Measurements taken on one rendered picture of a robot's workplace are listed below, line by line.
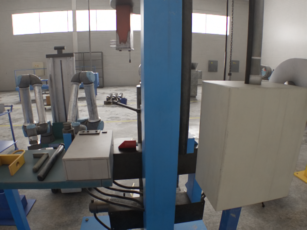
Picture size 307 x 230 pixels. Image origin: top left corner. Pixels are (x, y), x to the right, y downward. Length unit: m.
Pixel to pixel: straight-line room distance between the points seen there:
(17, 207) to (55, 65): 1.69
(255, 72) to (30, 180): 1.13
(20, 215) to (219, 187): 1.34
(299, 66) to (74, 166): 1.05
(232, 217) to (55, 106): 2.30
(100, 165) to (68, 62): 1.74
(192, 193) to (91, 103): 1.43
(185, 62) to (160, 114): 0.34
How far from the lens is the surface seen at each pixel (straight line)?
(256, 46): 0.67
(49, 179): 1.13
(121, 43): 1.45
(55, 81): 2.63
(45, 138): 2.57
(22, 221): 1.64
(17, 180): 1.21
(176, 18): 0.96
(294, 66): 0.80
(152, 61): 0.92
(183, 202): 1.60
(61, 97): 2.64
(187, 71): 1.11
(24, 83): 2.35
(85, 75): 2.16
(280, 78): 0.84
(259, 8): 0.69
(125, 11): 1.48
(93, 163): 1.01
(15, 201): 1.54
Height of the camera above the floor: 1.63
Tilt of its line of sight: 15 degrees down
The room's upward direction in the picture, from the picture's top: straight up
